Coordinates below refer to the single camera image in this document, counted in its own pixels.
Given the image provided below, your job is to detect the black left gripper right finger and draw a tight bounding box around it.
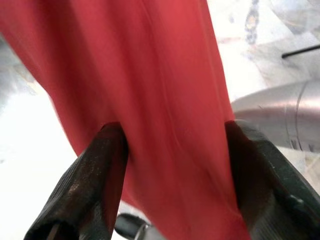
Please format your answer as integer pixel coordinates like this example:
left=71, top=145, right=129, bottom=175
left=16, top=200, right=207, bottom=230
left=224, top=119, right=320, bottom=240

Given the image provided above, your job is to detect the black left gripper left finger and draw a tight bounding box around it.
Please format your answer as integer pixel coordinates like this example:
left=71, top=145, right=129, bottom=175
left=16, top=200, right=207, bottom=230
left=23, top=121, right=130, bottom=240

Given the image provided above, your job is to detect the red square pillow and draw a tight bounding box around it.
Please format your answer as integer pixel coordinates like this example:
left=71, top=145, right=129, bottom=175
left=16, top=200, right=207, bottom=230
left=0, top=0, right=251, bottom=240

